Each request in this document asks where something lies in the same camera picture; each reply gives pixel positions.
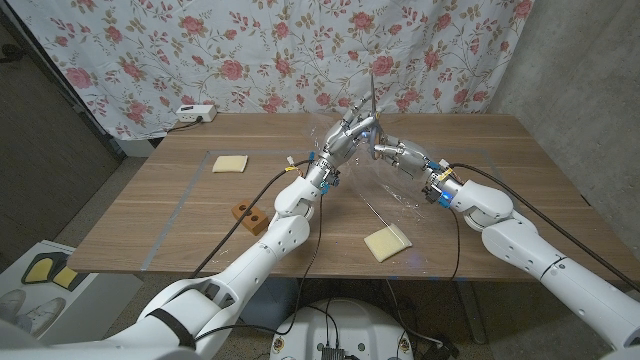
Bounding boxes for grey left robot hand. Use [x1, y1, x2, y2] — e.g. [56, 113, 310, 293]
[309, 98, 384, 189]

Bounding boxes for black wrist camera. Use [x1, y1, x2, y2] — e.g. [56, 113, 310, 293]
[422, 184, 454, 209]
[319, 172, 341, 196]

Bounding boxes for floral backdrop cloth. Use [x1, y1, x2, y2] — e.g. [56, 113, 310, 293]
[7, 0, 536, 141]

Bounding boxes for blue grey round stool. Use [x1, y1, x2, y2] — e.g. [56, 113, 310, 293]
[239, 276, 301, 335]

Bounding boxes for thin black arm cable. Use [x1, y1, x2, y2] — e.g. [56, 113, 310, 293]
[447, 205, 462, 282]
[193, 192, 326, 344]

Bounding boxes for white power strip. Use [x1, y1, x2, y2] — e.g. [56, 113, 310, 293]
[175, 103, 218, 124]

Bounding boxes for yellow sponge at left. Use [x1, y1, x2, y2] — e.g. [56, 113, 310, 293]
[211, 154, 250, 174]

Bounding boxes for yellow sponge near front edge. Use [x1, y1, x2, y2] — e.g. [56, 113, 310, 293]
[363, 223, 414, 264]

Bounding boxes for brown wooden block with holes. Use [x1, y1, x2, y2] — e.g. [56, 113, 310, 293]
[231, 199, 271, 237]

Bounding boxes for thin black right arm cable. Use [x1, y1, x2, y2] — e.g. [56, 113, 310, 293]
[447, 205, 462, 282]

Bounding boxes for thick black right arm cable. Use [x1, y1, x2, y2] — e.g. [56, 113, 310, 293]
[447, 162, 640, 294]

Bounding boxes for grey yellow handled scissors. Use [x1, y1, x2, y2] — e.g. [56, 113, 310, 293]
[368, 73, 389, 161]

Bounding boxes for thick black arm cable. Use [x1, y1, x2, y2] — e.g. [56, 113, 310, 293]
[447, 162, 640, 294]
[189, 158, 316, 280]

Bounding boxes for transparent cling film sheet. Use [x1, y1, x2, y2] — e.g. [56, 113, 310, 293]
[299, 112, 451, 246]

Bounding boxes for white mat with yellow marks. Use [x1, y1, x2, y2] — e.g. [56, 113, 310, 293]
[0, 239, 101, 306]

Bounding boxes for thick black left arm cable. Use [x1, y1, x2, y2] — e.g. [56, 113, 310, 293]
[189, 158, 316, 280]

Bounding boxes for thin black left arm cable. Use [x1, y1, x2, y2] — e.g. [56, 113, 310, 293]
[193, 192, 326, 344]

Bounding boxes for black torso cable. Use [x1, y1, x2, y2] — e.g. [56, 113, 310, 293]
[305, 298, 341, 349]

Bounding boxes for white shoe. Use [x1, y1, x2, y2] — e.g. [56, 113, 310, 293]
[14, 297, 66, 339]
[0, 288, 26, 321]

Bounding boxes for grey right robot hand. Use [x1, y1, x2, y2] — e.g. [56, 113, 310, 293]
[372, 134, 461, 204]

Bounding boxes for grey metal table leg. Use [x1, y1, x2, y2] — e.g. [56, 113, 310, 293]
[457, 279, 489, 345]

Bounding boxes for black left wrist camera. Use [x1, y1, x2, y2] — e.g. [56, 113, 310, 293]
[319, 172, 341, 196]

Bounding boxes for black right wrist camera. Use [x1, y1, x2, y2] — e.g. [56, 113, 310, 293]
[422, 184, 454, 209]

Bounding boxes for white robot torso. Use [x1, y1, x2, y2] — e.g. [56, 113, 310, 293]
[269, 298, 415, 360]

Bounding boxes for black power adapter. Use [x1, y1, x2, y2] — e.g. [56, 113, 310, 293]
[422, 334, 461, 360]

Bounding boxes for black power strip cord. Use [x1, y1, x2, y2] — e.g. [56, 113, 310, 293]
[167, 117, 204, 134]

